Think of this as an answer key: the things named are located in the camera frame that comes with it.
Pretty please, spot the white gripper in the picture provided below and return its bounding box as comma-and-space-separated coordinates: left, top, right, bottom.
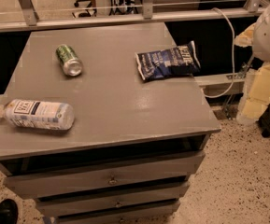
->
234, 4, 270, 125

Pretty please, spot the green soda can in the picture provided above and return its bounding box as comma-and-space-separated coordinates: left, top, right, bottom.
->
56, 44, 83, 77

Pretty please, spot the grey metal railing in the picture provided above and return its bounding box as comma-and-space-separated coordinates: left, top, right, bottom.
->
0, 0, 270, 33

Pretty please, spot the blue chip bag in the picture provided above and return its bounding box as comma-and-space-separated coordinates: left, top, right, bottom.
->
135, 41, 201, 81

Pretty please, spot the top grey drawer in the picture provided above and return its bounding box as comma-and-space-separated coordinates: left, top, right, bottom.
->
4, 151, 205, 199

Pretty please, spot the grey drawer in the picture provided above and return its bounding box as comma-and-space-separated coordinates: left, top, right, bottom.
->
36, 178, 189, 217
57, 200, 180, 224
4, 151, 205, 199

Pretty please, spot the grey drawer cabinet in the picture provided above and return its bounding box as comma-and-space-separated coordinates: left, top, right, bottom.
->
0, 22, 222, 224

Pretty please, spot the black office chair base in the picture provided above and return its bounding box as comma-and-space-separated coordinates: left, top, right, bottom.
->
72, 0, 97, 18

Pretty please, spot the bottom grey drawer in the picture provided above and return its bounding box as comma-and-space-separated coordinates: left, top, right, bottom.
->
57, 200, 180, 224

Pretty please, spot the clear plastic water bottle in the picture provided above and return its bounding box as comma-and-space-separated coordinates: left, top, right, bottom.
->
0, 99, 75, 131

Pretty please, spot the middle grey drawer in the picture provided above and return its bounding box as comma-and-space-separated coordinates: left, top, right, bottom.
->
36, 178, 189, 217

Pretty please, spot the black shoe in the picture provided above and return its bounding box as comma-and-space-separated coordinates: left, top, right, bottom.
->
0, 199, 18, 224

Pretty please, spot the white cable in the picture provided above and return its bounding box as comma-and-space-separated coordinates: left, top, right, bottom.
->
203, 7, 237, 99

